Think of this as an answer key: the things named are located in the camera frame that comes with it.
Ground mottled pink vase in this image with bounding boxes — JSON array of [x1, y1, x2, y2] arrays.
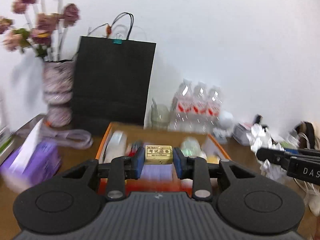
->
[[42, 60, 74, 127]]

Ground lilac towel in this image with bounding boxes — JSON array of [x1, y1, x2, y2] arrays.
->
[[140, 164, 172, 181]]

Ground white robot figurine speaker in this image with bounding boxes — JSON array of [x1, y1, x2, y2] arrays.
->
[[213, 111, 234, 144]]

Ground small lilac tin box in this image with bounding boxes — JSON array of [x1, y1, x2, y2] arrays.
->
[[232, 123, 253, 146]]

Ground middle water bottle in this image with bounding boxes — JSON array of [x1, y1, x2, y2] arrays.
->
[[192, 82, 207, 134]]

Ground white paper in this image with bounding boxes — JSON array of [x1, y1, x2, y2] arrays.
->
[[247, 124, 293, 184]]

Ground glass cup with spoon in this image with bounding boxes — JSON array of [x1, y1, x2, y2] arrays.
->
[[150, 98, 170, 130]]

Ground red fabric flower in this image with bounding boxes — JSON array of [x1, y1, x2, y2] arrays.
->
[[125, 141, 143, 157]]

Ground dried pink flower bouquet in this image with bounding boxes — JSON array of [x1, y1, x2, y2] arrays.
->
[[1, 0, 80, 62]]

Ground yellow eraser block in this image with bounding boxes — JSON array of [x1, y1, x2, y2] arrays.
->
[[145, 145, 173, 165]]

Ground lilac coiled cable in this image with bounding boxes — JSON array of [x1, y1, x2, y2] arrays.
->
[[37, 122, 94, 151]]

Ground white plastic bottle in box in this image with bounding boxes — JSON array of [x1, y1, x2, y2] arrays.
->
[[103, 131, 127, 163]]

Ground right water bottle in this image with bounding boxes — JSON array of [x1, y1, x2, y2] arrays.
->
[[206, 86, 222, 133]]

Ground iridescent plastic bag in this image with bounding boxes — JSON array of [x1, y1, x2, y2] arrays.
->
[[180, 137, 204, 157]]

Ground black paper shopping bag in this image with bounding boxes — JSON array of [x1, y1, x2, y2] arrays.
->
[[71, 36, 156, 135]]

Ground orange cardboard box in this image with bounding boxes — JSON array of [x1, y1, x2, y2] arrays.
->
[[96, 123, 229, 195]]

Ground purple tissue pack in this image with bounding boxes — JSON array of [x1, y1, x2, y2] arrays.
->
[[1, 120, 61, 193]]

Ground black small bottles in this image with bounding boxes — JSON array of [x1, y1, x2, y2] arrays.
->
[[253, 114, 263, 124]]

